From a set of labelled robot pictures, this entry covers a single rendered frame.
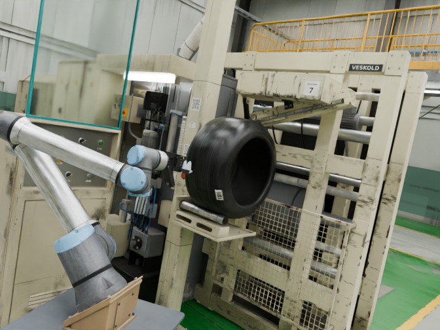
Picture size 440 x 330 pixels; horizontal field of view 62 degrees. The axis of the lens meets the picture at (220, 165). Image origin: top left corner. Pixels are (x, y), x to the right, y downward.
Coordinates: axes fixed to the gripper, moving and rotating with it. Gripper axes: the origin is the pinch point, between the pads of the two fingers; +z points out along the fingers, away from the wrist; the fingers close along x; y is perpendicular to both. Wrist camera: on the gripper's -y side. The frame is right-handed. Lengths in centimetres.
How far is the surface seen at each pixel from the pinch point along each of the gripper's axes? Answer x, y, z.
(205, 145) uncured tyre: 2.3, 15.8, 9.1
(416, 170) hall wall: 94, 135, 952
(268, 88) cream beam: 0, 60, 48
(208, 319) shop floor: 27, -104, 88
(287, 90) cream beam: -13, 60, 48
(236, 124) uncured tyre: -6.3, 30.7, 19.1
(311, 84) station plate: -28, 64, 48
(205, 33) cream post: 36, 83, 19
